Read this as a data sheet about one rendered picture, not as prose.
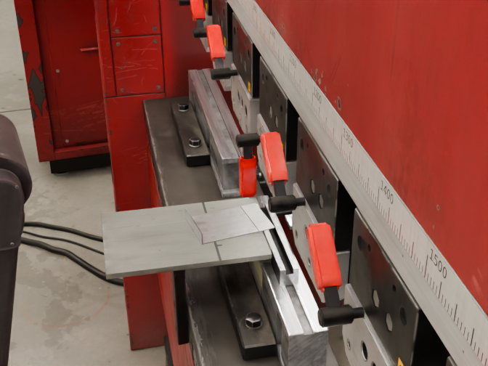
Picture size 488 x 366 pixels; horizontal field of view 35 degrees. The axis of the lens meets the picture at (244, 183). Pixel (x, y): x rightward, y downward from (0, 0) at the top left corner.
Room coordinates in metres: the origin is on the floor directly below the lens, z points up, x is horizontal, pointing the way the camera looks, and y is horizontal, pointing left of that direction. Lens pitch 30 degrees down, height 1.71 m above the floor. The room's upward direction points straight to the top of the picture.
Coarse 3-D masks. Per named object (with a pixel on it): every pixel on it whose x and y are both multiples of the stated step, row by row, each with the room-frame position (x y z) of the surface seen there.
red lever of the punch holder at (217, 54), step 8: (208, 32) 1.18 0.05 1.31; (216, 32) 1.18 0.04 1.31; (208, 40) 1.18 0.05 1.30; (216, 40) 1.17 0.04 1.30; (216, 48) 1.16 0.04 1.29; (216, 56) 1.15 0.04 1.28; (224, 56) 1.16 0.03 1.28; (216, 64) 1.14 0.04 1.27; (216, 72) 1.13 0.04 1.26; (224, 72) 1.13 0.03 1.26; (232, 72) 1.13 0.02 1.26
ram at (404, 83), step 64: (256, 0) 1.02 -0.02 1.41; (320, 0) 0.74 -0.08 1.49; (384, 0) 0.58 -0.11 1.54; (448, 0) 0.47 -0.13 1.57; (320, 64) 0.73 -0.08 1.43; (384, 64) 0.56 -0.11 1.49; (448, 64) 0.46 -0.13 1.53; (320, 128) 0.72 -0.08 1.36; (384, 128) 0.55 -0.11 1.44; (448, 128) 0.45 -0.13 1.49; (448, 192) 0.44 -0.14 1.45; (448, 256) 0.42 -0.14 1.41; (448, 320) 0.41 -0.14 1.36
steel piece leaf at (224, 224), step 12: (192, 216) 1.12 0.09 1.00; (204, 216) 1.12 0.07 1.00; (216, 216) 1.11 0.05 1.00; (228, 216) 1.11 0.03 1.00; (240, 216) 1.11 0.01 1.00; (192, 228) 1.07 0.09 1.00; (204, 228) 1.08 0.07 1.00; (216, 228) 1.08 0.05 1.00; (228, 228) 1.08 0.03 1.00; (240, 228) 1.08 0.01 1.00; (252, 228) 1.08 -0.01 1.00; (204, 240) 1.04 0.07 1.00; (216, 240) 1.04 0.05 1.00
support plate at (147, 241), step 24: (120, 216) 1.12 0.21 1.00; (144, 216) 1.12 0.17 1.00; (168, 216) 1.12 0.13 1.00; (120, 240) 1.05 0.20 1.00; (144, 240) 1.05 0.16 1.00; (168, 240) 1.05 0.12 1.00; (192, 240) 1.05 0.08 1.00; (240, 240) 1.04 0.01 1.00; (264, 240) 1.04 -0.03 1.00; (120, 264) 0.98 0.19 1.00; (144, 264) 0.98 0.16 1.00; (168, 264) 0.98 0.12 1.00; (192, 264) 0.98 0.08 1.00; (216, 264) 0.99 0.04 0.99
